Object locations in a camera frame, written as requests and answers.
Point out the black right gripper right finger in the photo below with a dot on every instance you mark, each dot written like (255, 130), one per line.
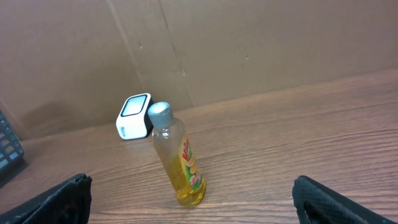
(318, 204)

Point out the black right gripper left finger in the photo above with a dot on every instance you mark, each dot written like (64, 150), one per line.
(67, 202)

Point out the yellow liquid bottle grey cap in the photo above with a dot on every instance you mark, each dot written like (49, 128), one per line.
(173, 147)

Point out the white barcode scanner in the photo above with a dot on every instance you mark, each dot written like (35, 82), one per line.
(133, 121)

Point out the dark grey mesh plastic basket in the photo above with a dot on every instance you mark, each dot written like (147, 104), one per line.
(12, 153)

